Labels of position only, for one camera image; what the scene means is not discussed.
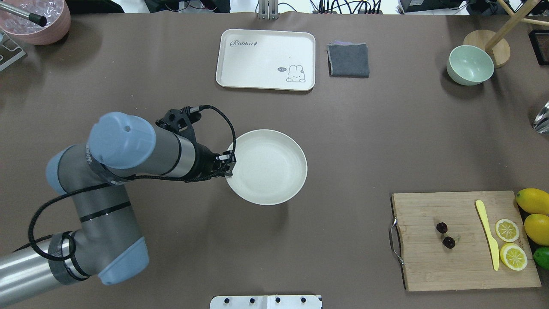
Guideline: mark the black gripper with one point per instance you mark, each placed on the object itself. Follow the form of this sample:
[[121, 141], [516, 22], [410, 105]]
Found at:
[[203, 163]]

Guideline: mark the white round plate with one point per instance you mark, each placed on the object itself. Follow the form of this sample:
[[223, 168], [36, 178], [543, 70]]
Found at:
[[270, 169]]

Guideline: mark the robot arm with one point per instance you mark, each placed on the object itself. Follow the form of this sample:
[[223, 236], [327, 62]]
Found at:
[[120, 148]]

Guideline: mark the cream rabbit tray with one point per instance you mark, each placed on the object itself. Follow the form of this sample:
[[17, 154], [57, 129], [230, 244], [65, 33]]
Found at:
[[266, 59]]

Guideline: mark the dark cherry upper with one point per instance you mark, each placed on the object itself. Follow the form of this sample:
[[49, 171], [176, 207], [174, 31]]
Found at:
[[441, 228]]

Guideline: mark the dark cherry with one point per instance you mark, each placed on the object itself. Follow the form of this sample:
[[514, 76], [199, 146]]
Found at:
[[441, 228], [449, 242]]

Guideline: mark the dark cherry lower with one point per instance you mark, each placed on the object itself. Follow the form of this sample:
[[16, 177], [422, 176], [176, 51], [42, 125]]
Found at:
[[449, 242]]

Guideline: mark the grey folded cloth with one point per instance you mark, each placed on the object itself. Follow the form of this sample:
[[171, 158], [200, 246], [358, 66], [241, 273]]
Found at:
[[348, 59]]

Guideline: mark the pink bowl with ice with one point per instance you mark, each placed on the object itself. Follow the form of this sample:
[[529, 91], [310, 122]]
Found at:
[[57, 15]]

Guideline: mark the wooden cutting board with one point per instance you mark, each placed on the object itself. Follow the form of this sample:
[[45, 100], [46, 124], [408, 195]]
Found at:
[[425, 262]]

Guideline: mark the metal tool in bowl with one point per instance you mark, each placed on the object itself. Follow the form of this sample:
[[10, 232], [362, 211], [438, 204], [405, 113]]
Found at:
[[14, 10]]

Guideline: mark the white cup rack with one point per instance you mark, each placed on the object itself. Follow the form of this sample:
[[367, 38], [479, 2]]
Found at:
[[10, 51]]

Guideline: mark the yellow plastic knife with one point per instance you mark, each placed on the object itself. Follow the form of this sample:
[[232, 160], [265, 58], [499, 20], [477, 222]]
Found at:
[[492, 243]]

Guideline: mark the mint green bowl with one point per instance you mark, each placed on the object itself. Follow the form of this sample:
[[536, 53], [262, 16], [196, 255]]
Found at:
[[469, 65]]

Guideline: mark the lemon slice upper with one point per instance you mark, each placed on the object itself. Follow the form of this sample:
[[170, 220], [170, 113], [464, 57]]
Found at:
[[507, 230]]

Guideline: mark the lemon slice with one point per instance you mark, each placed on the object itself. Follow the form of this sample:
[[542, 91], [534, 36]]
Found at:
[[507, 230], [513, 256]]

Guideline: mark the wooden mug tree stand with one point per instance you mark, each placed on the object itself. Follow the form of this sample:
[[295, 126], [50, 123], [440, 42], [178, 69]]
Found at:
[[493, 43]]

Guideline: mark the lemon slice lower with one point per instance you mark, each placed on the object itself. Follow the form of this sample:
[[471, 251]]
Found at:
[[513, 256]]

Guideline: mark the yellow lemon far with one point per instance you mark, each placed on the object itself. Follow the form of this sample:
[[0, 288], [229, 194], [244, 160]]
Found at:
[[533, 201]]

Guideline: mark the yellow lemon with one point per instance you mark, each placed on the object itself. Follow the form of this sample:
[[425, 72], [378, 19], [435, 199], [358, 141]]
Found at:
[[533, 201], [537, 228]]

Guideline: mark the yellow lemon near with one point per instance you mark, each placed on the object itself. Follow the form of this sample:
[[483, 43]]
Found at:
[[537, 228]]

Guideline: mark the metal scoop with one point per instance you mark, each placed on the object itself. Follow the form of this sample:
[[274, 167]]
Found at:
[[541, 121]]

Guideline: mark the green lime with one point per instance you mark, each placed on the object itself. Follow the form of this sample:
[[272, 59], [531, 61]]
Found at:
[[541, 257]]

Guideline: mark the dark wooden box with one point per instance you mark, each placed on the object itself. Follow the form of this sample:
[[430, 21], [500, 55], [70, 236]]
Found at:
[[539, 40]]

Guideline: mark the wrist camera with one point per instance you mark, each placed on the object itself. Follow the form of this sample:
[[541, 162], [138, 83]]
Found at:
[[180, 122]]

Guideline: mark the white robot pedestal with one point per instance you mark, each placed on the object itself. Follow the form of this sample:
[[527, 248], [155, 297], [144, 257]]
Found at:
[[267, 302]]

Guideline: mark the aluminium frame post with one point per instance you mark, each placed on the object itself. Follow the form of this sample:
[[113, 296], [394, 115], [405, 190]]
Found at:
[[268, 10]]

